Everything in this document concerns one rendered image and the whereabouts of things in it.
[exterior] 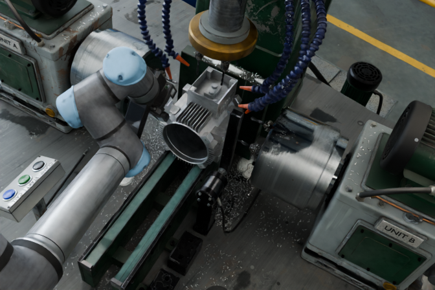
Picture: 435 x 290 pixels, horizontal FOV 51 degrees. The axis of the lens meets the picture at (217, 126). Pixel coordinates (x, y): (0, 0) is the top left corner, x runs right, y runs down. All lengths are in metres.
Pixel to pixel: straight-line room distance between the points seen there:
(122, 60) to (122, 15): 1.23
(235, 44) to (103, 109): 0.39
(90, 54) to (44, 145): 0.39
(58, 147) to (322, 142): 0.87
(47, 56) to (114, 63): 0.53
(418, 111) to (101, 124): 0.69
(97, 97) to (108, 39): 0.51
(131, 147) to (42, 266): 0.32
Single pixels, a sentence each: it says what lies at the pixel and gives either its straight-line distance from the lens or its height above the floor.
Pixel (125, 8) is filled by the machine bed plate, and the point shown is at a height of 0.80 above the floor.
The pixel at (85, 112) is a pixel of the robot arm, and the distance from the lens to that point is 0.92.
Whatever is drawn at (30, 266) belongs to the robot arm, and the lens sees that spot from 0.72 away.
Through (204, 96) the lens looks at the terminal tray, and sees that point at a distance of 1.31.
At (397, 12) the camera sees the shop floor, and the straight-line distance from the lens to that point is 4.19.
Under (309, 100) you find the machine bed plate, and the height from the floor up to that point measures 0.80.
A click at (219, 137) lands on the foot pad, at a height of 1.07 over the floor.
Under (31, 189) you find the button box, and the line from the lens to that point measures 1.18.
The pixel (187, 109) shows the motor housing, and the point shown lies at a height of 1.11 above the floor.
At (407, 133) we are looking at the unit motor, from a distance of 1.07.
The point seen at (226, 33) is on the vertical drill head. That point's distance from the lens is 1.14.
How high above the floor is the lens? 2.04
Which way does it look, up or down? 49 degrees down
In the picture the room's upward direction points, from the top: 11 degrees clockwise
